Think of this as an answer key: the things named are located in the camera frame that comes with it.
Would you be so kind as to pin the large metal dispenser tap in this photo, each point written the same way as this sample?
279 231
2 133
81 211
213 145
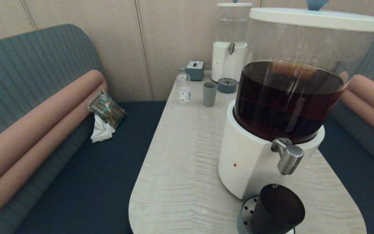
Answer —
290 159

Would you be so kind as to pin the black cup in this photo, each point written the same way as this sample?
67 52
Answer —
276 209

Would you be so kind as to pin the grey cup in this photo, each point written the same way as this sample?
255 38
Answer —
209 96

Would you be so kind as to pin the clear plastic bottle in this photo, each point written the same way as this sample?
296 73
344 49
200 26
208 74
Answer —
183 89

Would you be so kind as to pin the blue-grey tissue box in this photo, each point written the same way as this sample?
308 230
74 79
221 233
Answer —
195 72

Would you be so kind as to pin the small round drip tray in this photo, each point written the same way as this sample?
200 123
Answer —
227 86

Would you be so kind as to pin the small water dispenser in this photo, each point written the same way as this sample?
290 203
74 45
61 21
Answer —
226 65

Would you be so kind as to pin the large tea dispenser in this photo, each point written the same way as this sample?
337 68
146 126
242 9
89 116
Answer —
248 156

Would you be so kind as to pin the green snack packet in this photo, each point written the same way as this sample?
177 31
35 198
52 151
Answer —
107 109

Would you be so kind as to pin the small metal dispenser tap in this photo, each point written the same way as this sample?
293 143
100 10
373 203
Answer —
231 48

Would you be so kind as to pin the white crumpled tissue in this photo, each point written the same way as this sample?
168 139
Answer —
102 131

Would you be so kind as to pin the large round perforated drip tray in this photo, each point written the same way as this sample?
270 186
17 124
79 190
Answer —
247 213

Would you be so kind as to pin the small white dispenser lid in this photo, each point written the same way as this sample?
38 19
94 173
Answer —
234 4

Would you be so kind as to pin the large white lid blue knob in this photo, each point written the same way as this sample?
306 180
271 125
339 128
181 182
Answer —
317 19

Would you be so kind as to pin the blue-grey upholstered sofa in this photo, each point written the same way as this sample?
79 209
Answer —
28 58
362 182

